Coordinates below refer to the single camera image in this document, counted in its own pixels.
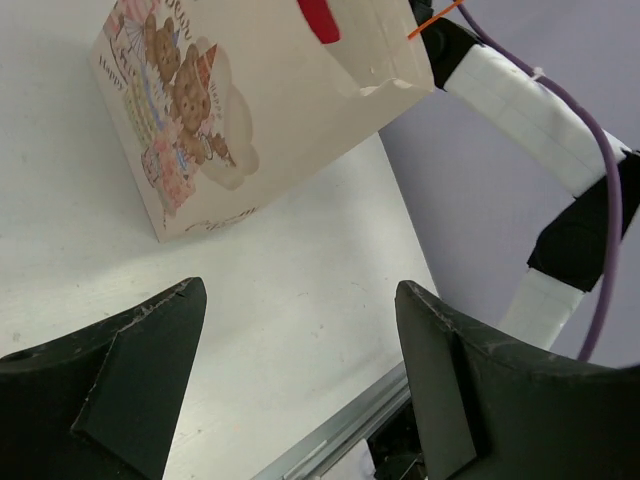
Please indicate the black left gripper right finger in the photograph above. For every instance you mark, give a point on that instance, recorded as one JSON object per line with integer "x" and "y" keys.
{"x": 489, "y": 406}

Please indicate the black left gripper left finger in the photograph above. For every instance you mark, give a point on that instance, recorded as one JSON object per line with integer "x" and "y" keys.
{"x": 103, "y": 402}

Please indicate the red snack packet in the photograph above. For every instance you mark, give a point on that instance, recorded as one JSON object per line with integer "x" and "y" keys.
{"x": 320, "y": 19}

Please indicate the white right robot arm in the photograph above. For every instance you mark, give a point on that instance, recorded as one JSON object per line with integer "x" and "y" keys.
{"x": 578, "y": 250}

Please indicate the beige paper gift bag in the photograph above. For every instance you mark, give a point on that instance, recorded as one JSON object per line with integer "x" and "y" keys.
{"x": 223, "y": 106}

